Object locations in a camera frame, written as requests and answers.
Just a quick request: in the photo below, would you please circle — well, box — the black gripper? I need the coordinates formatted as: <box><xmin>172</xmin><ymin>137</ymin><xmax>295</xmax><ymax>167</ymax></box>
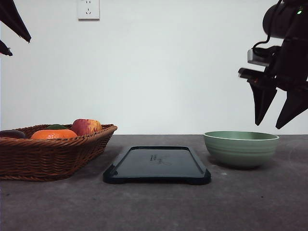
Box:
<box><xmin>238</xmin><ymin>38</ymin><xmax>308</xmax><ymax>129</ymax></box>

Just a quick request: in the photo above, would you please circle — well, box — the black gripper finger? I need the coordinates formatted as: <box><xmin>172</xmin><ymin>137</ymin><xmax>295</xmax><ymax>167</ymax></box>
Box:
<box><xmin>0</xmin><ymin>0</ymin><xmax>31</xmax><ymax>43</ymax></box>
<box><xmin>0</xmin><ymin>40</ymin><xmax>13</xmax><ymax>56</ymax></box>

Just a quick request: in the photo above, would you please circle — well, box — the light green ceramic bowl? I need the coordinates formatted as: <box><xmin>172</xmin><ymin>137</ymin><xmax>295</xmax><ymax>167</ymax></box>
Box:
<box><xmin>204</xmin><ymin>131</ymin><xmax>279</xmax><ymax>167</ymax></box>

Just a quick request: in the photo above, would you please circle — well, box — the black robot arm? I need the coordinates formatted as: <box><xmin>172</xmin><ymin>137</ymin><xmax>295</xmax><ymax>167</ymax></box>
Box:
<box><xmin>238</xmin><ymin>0</ymin><xmax>308</xmax><ymax>129</ymax></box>

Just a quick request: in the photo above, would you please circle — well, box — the brown wicker basket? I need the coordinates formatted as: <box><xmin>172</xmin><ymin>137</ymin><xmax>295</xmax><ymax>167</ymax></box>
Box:
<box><xmin>0</xmin><ymin>118</ymin><xmax>118</xmax><ymax>181</ymax></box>

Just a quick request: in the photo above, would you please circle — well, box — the dark purple fruit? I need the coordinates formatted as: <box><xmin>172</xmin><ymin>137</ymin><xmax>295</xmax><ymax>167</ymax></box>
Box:
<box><xmin>0</xmin><ymin>130</ymin><xmax>26</xmax><ymax>139</ymax></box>

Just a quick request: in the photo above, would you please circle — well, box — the dark green fruit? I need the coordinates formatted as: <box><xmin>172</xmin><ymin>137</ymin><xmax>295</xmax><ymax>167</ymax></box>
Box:
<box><xmin>45</xmin><ymin>124</ymin><xmax>67</xmax><ymax>129</ymax></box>

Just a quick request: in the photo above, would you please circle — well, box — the orange fruit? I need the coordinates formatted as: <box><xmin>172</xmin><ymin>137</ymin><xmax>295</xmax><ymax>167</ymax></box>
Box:
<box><xmin>30</xmin><ymin>129</ymin><xmax>78</xmax><ymax>139</ymax></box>

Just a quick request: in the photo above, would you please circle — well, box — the red yellow apple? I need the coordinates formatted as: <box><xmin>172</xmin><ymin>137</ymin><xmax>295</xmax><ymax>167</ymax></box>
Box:
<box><xmin>72</xmin><ymin>119</ymin><xmax>102</xmax><ymax>136</ymax></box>

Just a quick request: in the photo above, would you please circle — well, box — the dark teal rectangular tray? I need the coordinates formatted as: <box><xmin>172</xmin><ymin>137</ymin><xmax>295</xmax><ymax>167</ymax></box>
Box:
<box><xmin>103</xmin><ymin>146</ymin><xmax>211</xmax><ymax>185</ymax></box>

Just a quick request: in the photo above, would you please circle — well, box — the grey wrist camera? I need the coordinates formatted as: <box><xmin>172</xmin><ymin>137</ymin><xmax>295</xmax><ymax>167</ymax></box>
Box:
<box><xmin>247</xmin><ymin>46</ymin><xmax>281</xmax><ymax>66</ymax></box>

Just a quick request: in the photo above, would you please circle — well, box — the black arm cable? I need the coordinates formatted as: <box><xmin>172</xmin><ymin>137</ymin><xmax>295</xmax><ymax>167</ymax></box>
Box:
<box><xmin>253</xmin><ymin>34</ymin><xmax>272</xmax><ymax>50</ymax></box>

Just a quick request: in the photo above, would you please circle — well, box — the white wall socket left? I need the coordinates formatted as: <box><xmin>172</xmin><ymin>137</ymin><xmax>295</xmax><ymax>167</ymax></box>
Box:
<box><xmin>77</xmin><ymin>0</ymin><xmax>100</xmax><ymax>23</ymax></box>

